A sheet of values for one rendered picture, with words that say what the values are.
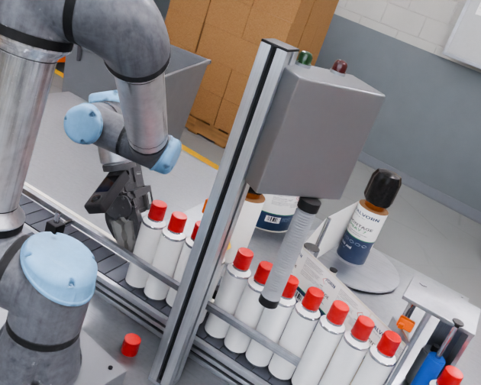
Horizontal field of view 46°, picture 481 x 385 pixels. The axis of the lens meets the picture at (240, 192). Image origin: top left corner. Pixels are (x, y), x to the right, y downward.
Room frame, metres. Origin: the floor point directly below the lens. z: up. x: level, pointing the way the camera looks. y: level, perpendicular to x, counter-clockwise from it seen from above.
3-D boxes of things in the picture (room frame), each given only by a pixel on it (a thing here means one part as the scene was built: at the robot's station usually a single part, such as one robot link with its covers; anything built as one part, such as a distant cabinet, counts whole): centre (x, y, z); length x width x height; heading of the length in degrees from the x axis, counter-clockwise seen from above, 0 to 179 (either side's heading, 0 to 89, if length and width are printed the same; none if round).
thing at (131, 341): (0.89, 0.10, 0.85); 0.03 x 0.03 x 0.03
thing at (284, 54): (0.85, 0.02, 1.17); 0.04 x 0.04 x 0.67; 69
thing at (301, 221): (0.85, -0.11, 1.18); 0.04 x 0.04 x 0.21
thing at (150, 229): (1.05, 0.15, 0.98); 0.05 x 0.05 x 0.20
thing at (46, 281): (0.72, 0.23, 1.06); 0.13 x 0.12 x 0.14; 85
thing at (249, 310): (0.96, -0.10, 0.98); 0.05 x 0.05 x 0.20
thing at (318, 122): (0.88, -0.06, 1.38); 0.17 x 0.10 x 0.19; 124
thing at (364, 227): (1.50, -0.37, 1.04); 0.09 x 0.09 x 0.29
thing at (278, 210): (1.61, -0.08, 0.95); 0.20 x 0.20 x 0.14
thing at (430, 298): (0.94, -0.42, 1.14); 0.14 x 0.11 x 0.01; 69
